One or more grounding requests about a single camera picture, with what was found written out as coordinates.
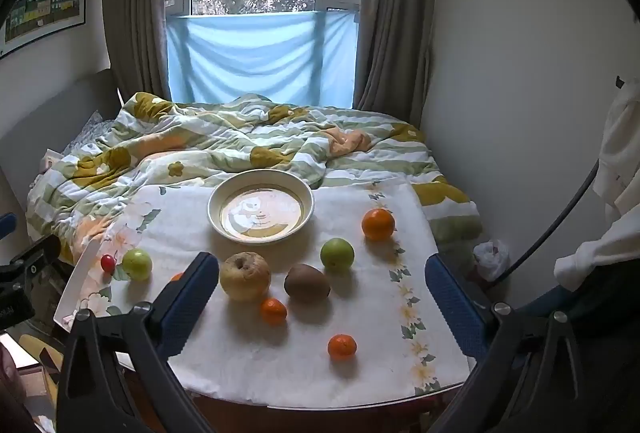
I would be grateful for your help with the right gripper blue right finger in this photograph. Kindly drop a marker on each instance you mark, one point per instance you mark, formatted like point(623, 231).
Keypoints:
point(466, 309)

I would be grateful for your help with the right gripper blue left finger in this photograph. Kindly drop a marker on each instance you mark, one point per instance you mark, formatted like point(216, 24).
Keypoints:
point(177, 308)

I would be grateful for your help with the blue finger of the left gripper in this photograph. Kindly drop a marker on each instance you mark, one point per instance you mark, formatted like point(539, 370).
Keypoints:
point(8, 223)
point(41, 254)

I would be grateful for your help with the red cherry tomato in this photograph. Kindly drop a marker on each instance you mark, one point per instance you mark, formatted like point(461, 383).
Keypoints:
point(108, 264)

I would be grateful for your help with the green apple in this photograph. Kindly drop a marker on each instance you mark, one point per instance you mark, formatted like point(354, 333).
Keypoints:
point(337, 254)
point(137, 264)

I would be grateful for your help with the yellow wrinkled apple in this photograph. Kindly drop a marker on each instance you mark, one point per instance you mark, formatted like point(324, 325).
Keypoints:
point(245, 276)

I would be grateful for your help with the small mandarin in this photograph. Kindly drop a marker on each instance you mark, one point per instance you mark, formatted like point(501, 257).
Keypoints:
point(341, 347)
point(273, 312)

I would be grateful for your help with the brown kiwi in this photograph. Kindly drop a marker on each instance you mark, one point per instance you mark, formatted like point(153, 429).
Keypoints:
point(306, 284)

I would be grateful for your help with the small mandarin front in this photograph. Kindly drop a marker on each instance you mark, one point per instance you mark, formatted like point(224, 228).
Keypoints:
point(341, 347)

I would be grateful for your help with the large orange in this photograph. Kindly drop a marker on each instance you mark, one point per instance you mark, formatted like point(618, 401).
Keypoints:
point(378, 224)

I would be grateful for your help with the white sleeve forearm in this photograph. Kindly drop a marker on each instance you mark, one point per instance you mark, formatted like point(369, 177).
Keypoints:
point(617, 185)

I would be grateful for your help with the person's left hand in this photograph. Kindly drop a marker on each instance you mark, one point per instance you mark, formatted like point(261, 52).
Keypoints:
point(10, 376)

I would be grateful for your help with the white plastic bag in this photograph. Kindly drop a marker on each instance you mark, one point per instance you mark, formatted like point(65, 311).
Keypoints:
point(491, 259)

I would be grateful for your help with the grey headboard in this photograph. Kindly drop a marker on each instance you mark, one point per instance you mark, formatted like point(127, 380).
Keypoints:
point(53, 125)

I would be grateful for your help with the floral white tablecloth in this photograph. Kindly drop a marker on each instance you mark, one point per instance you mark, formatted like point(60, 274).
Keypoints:
point(362, 328)

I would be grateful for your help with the green striped floral duvet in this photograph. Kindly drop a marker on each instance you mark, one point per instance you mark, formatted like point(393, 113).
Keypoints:
point(156, 142)

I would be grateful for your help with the cream yellow fruit bowl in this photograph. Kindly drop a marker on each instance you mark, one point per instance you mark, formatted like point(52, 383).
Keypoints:
point(260, 207)

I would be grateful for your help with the framed city poster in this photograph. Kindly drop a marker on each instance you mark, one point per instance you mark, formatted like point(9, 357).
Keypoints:
point(31, 20)

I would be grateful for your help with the blue window cloth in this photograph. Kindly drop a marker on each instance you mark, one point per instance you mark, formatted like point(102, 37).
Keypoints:
point(306, 57)

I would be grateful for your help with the right brown curtain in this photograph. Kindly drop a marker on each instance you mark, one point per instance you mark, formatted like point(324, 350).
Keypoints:
point(394, 56)

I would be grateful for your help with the brown curtain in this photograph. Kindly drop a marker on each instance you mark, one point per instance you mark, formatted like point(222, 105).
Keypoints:
point(394, 56)
point(135, 35)

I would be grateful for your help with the left brown curtain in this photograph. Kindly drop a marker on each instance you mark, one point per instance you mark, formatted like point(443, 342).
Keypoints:
point(135, 35)

